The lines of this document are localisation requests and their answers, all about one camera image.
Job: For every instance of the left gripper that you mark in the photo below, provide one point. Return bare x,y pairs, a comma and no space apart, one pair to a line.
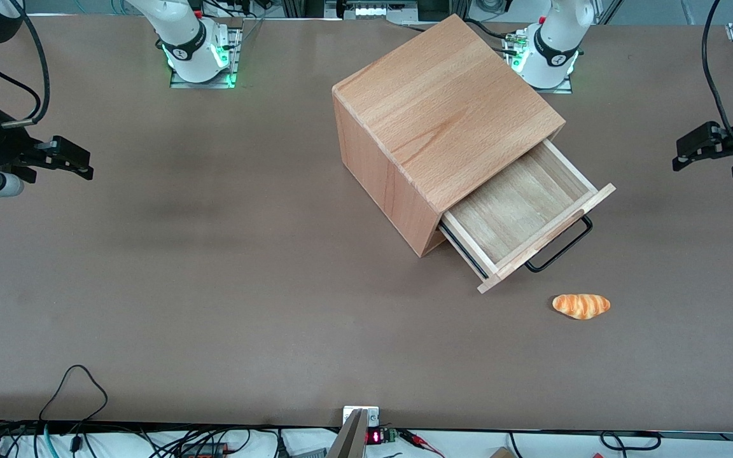
731,145

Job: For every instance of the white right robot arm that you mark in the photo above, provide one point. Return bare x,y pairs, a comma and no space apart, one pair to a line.
185,38

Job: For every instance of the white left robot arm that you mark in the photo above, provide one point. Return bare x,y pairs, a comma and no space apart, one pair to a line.
554,44

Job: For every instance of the wooden drawer cabinet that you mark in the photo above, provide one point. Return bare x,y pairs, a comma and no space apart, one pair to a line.
443,108

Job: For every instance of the orange croissant bread toy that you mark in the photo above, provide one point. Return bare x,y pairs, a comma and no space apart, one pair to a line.
581,306

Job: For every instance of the lit white device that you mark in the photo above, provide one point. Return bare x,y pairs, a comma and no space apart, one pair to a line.
379,9

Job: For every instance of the red digit display module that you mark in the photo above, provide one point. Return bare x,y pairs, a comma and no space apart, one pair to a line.
376,437

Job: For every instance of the grey camera stand bar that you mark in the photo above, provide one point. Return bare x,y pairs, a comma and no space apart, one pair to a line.
350,439

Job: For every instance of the small metal bracket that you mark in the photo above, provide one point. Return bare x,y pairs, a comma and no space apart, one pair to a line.
371,415

